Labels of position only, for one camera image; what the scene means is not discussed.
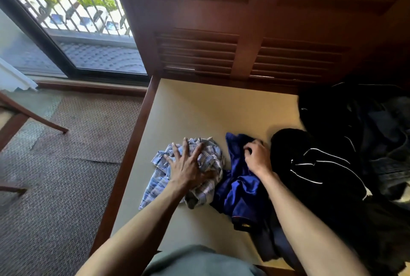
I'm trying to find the person's right hand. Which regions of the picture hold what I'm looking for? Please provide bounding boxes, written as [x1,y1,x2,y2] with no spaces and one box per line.
[243,139,273,179]

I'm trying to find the person's left hand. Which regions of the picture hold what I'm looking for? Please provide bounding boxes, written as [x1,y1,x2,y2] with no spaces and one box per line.
[163,138,217,192]

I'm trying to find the blue white plaid shirt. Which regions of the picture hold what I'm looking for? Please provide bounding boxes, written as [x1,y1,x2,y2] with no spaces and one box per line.
[139,137,226,210]

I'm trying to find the blue garment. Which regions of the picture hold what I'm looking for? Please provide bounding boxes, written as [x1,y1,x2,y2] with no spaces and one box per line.
[210,132,273,231]

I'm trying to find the person's left forearm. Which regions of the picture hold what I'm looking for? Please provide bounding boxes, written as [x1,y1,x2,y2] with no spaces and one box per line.
[76,182,193,276]

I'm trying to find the person's right forearm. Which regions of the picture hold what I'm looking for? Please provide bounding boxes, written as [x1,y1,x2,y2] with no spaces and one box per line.
[260,171,370,276]

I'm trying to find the wooden framed table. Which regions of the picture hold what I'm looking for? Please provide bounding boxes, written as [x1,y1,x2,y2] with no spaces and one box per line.
[89,75,308,276]

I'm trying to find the black garment with white piping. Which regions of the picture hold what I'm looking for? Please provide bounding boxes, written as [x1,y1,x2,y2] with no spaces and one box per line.
[255,128,410,276]

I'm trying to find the black jacket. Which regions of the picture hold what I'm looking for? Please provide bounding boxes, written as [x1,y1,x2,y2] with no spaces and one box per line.
[298,75,410,148]

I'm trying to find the grey green shirt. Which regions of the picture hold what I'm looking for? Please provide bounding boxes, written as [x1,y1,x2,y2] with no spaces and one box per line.
[142,245,267,276]

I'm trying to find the brown louvered wooden door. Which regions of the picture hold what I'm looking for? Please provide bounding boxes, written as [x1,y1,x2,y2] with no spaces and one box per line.
[107,0,274,82]
[240,0,410,95]

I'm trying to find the dark denim jeans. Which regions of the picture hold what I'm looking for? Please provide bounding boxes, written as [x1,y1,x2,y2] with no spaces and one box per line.
[360,95,410,210]

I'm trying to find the wooden chair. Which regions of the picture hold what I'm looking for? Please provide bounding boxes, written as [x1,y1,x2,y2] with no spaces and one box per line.
[0,91,69,196]

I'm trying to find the white cloth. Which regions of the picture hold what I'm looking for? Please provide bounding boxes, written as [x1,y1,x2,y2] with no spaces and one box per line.
[0,58,39,92]

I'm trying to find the dark window frame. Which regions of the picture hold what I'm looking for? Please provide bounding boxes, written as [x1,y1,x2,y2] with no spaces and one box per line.
[0,0,150,83]

